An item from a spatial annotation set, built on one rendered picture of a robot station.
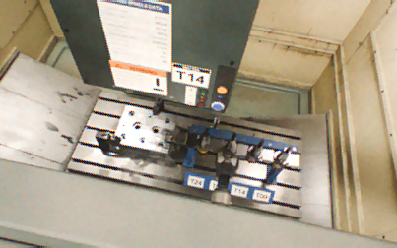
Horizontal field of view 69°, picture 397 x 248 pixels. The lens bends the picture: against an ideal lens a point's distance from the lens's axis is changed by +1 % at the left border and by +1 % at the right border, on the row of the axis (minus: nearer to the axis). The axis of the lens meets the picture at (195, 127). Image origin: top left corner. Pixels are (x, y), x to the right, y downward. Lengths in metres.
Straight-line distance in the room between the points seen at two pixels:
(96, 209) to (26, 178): 0.05
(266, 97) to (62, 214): 2.11
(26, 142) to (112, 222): 1.78
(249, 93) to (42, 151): 1.46
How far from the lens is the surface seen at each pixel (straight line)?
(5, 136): 1.96
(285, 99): 2.28
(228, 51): 0.68
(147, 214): 0.18
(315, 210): 1.70
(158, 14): 0.65
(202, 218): 0.18
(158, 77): 0.79
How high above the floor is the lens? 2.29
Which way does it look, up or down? 60 degrees down
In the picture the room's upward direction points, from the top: 8 degrees clockwise
